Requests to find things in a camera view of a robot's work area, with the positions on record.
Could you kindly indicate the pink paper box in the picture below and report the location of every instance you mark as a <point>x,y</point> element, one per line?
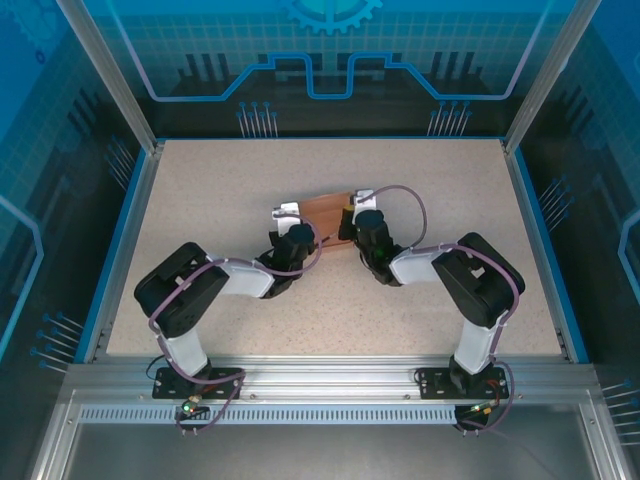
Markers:
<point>325,215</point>

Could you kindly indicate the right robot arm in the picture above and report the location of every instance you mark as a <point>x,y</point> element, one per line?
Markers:
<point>480,285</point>

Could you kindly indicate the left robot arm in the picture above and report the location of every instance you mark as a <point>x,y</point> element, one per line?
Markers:
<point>175,295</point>

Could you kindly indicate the blue table edge strip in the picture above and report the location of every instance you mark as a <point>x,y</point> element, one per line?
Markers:
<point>114,250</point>
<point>542,225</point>

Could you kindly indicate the small LED connector board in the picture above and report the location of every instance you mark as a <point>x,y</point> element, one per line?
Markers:
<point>187,407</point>
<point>482,409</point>

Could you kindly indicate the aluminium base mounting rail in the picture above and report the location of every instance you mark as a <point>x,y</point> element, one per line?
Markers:
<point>325,380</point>

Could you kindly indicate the aluminium side rail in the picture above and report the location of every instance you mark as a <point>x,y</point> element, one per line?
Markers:
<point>141,200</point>
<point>523,200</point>

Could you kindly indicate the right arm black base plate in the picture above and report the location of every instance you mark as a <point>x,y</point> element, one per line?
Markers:
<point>430,385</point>

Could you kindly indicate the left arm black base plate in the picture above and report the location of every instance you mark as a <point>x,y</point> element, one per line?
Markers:
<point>162,387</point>

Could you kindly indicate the aluminium frame post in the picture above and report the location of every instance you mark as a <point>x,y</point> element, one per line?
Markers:
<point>539,75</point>
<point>115,75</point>

